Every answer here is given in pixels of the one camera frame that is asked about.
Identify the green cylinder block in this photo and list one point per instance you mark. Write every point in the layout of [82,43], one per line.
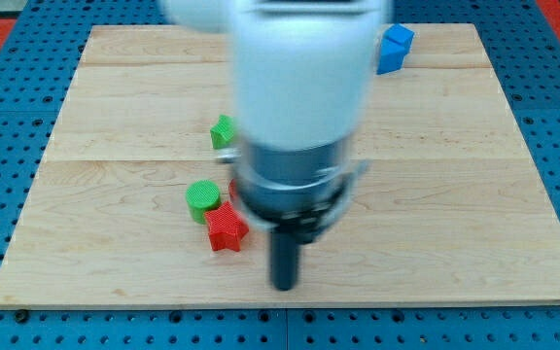
[202,196]

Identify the wooden board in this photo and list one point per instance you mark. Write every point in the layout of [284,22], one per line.
[450,213]

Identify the green star block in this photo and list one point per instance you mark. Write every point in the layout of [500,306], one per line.
[222,132]

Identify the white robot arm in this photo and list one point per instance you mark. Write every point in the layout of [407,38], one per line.
[300,72]

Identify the red star block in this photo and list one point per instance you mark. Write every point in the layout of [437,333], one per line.
[225,227]

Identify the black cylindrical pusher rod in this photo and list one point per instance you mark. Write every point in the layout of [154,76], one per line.
[284,254]

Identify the blue angular block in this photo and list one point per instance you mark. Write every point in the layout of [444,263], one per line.
[391,56]

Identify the blue cube block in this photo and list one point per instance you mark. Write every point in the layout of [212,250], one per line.
[400,35]

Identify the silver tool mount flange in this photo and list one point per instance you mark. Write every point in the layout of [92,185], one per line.
[302,193]

